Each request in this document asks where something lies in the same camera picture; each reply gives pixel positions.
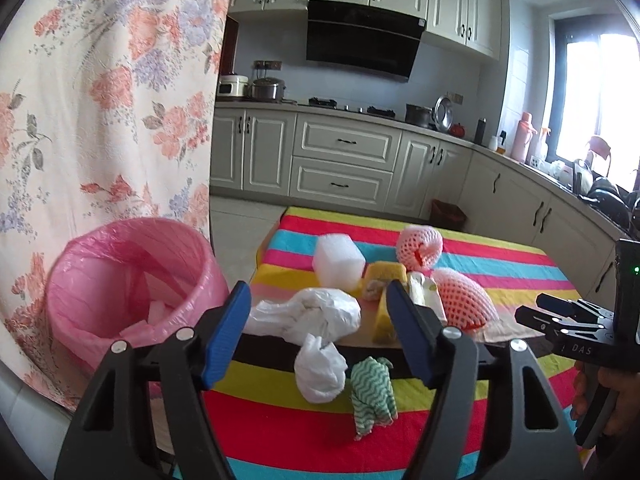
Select striped tablecloth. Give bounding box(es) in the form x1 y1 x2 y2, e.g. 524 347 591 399
172 206 586 480

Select round steel lid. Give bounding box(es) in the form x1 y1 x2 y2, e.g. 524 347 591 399
433 95 455 132

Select black gas stove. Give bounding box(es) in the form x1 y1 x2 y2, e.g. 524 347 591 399
307 96 396 115

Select fruit in foam net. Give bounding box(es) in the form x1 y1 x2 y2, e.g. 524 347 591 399
396 225 443 271

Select pink thermos jug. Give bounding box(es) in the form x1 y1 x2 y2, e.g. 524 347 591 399
512 111 537 163

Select dish rack with dishes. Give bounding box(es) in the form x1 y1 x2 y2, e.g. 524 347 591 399
570 160 640 236

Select small white plastic bag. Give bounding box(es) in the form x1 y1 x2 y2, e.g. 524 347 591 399
294 334 348 403

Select white foam block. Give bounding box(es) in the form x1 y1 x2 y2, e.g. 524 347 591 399
313 234 366 291

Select large white plastic bag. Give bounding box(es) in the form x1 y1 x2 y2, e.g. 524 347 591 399
245 287 362 346

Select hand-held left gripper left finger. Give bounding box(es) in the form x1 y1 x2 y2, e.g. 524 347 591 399
54 280 252 480

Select person's right hand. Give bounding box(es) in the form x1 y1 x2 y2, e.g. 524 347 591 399
571 366 640 441

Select white paper wrapper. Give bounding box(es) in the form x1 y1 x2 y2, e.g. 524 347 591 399
407 271 448 323

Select white rice cooker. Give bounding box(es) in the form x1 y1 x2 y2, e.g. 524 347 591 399
218 75 249 99

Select small brown waste bin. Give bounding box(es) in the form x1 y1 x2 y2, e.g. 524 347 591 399
431 199 467 232

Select white lower kitchen cabinets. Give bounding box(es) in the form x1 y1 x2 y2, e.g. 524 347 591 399
210 102 621 301

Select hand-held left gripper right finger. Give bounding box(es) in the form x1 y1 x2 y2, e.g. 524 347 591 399
386 280 583 480

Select kitchen window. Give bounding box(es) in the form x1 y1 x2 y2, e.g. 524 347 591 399
550 15 640 196

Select steel pressure cooker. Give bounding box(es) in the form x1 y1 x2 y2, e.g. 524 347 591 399
250 77 287 102

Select black range hood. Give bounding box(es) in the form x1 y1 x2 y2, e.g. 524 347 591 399
306 0 427 81

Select green wavy striped cloth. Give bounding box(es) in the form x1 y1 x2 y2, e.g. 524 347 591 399
350 356 398 442

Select pink foam fruit net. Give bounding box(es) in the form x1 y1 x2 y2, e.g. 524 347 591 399
431 267 501 333

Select yellow sponge with hole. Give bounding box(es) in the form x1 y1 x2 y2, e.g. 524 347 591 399
362 261 408 302

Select steel cooking pot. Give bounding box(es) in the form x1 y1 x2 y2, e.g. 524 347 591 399
405 104 434 128

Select pink bagged trash bin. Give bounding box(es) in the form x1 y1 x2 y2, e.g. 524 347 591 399
45 217 231 376

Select brown framed glass door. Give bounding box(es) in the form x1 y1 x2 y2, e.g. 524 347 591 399
220 15 240 92

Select plain yellow sponge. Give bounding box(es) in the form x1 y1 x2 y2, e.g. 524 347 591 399
372 290 402 346

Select floral curtain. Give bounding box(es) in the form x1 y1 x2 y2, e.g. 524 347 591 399
0 0 241 411

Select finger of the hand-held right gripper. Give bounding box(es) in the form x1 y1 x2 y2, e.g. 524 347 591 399
515 306 608 346
536 292 616 322

